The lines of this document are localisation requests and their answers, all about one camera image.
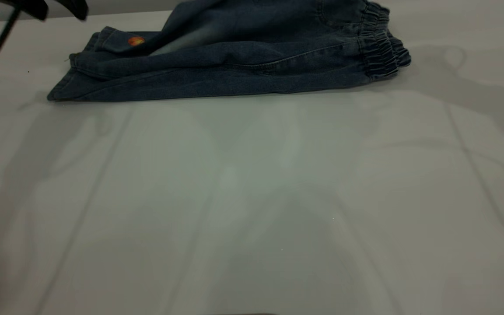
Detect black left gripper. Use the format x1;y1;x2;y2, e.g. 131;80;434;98
0;0;89;21

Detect blue denim pants basketball print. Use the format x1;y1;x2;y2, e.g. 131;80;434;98
46;0;412;102

